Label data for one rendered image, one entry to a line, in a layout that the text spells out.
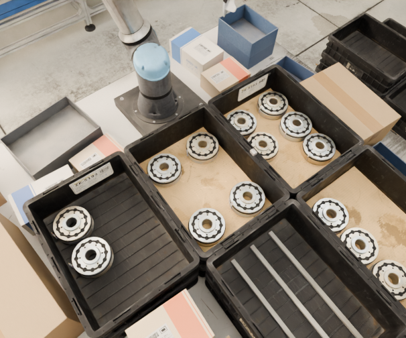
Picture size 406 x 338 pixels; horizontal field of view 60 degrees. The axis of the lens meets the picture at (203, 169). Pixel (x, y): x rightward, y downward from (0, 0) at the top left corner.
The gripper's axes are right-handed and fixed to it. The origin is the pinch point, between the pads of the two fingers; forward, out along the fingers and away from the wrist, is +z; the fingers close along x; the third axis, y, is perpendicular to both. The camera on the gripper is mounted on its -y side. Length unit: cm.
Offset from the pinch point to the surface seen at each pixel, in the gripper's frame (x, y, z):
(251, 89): -19.5, 29.9, 4.1
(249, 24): 11.8, -5.0, 18.1
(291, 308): -57, 88, 6
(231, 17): 5.5, -9.8, 14.2
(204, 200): -56, 50, 6
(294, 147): -22, 54, 9
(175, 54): -22.5, -12.7, 18.9
